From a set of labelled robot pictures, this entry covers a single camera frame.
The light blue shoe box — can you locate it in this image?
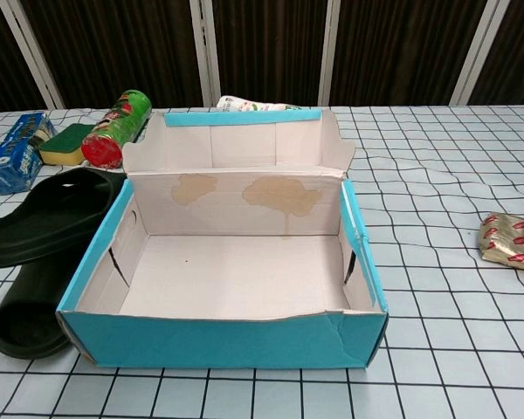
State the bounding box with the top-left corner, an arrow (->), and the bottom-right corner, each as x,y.
55,107 -> 390,370

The black slipper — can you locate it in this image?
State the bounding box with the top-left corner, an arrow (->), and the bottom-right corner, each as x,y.
0,168 -> 128,270
0,257 -> 100,360

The blue cardboard wrap box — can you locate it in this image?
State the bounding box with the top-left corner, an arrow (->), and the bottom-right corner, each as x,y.
0,111 -> 59,196

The green chips can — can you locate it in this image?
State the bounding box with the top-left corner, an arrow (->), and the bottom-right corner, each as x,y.
80,89 -> 153,168

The white black checkered tablecloth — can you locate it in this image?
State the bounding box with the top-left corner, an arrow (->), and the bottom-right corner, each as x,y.
0,104 -> 524,419

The green yellow sponge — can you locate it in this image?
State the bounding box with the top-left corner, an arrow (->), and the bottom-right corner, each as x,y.
40,122 -> 98,167

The gold red snack packet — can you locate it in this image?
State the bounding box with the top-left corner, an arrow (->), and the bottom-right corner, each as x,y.
478,212 -> 524,276

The white metal screen post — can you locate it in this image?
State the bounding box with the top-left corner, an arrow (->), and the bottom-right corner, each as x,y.
452,0 -> 501,107
190,0 -> 222,108
0,0 -> 66,110
317,0 -> 348,107

